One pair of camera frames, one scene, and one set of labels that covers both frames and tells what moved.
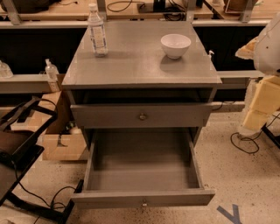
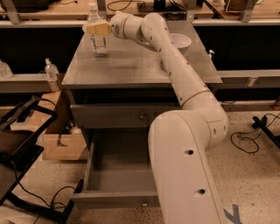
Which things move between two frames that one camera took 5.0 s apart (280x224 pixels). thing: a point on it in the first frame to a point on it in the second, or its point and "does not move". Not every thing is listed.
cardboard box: [62, 139] does not move
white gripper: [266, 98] to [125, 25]
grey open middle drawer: [143, 167] does not move
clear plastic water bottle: [97, 31] does not move
